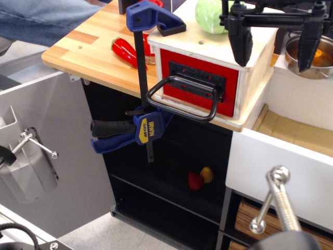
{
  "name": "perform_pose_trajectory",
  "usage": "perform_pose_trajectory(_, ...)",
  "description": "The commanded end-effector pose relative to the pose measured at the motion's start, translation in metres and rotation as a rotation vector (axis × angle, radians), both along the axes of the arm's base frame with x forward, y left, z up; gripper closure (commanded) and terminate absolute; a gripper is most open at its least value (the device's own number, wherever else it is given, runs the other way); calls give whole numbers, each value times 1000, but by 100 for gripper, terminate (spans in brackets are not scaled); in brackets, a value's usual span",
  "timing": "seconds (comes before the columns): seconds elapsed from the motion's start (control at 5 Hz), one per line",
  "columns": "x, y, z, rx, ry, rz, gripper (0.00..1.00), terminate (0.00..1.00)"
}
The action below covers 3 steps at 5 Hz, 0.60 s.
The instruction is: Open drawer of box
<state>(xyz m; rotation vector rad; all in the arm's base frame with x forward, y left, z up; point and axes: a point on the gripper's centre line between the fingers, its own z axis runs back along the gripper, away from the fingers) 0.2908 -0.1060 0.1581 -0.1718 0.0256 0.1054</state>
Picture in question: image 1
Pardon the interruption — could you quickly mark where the plywood box housing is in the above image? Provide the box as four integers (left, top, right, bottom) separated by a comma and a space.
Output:
147, 0, 286, 120

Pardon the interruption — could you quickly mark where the blue jeans leg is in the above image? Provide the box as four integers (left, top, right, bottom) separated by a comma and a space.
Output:
1, 1, 102, 47

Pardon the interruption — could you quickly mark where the yellow toy fruit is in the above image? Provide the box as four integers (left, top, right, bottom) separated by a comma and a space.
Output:
200, 167, 214, 183

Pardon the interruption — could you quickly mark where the black cabinet shelf unit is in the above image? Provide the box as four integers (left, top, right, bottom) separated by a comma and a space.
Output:
82, 79, 234, 250

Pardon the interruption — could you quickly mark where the steel cooking pot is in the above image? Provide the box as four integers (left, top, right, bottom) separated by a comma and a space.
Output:
285, 31, 333, 80

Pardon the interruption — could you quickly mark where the grey cabinet door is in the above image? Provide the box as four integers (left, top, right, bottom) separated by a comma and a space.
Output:
1, 72, 114, 238

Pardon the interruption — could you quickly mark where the steel clamp screw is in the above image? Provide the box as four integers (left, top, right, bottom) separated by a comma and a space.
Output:
0, 131, 59, 171
249, 166, 302, 234

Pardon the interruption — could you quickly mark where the red toy strawberry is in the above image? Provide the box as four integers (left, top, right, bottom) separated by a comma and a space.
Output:
188, 172, 204, 191

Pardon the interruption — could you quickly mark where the black metal drawer handle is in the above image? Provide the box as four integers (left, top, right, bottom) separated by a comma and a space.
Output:
146, 61, 226, 123

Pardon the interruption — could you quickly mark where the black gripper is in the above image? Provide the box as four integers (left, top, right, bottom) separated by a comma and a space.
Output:
220, 1, 330, 72

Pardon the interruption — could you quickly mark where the black object top edge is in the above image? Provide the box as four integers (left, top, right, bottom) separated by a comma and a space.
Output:
118, 0, 137, 15

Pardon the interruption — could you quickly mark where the blue Irwin bar clamp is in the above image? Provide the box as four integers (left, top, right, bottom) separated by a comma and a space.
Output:
91, 1, 186, 163

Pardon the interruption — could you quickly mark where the steel clamp screw left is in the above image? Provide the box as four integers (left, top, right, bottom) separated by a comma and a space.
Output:
0, 131, 59, 171

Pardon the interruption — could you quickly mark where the steel clamp screw right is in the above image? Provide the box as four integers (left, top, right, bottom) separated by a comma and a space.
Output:
249, 166, 302, 234

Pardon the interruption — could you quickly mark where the white toy sink unit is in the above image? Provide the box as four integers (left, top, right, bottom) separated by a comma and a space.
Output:
225, 55, 332, 232

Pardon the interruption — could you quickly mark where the black cable bottom left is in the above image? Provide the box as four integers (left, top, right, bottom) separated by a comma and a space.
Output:
0, 222, 40, 250

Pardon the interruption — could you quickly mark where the red toy pepper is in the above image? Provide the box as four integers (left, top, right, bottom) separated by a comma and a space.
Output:
111, 37, 138, 69

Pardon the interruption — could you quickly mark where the green toy cabbage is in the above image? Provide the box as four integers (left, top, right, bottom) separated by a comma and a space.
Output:
195, 0, 228, 34

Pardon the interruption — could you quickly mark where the orange toy in pot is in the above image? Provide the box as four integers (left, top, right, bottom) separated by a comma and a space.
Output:
314, 49, 323, 59

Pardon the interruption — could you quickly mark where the red front wooden drawer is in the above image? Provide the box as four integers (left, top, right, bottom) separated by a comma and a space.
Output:
160, 49, 238, 117

